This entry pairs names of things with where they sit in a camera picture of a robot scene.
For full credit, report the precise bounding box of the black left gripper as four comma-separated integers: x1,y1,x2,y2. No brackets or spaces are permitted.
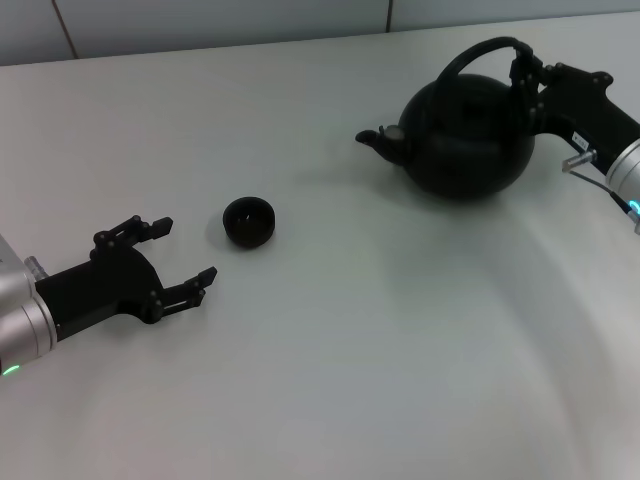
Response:
34,214,220,342

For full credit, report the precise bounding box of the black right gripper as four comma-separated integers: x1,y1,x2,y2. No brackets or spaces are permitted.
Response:
509,42,640,167

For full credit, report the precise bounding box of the dark brown teacup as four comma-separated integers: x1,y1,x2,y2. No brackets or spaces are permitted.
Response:
222,197,278,250

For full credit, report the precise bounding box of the black round teapot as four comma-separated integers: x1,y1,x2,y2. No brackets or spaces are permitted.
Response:
354,37,537,202

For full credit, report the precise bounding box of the silver left gripper connector stub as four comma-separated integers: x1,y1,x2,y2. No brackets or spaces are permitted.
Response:
23,254,50,282

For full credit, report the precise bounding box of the black right gripper cable with plug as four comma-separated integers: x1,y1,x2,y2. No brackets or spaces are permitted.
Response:
562,148,640,217

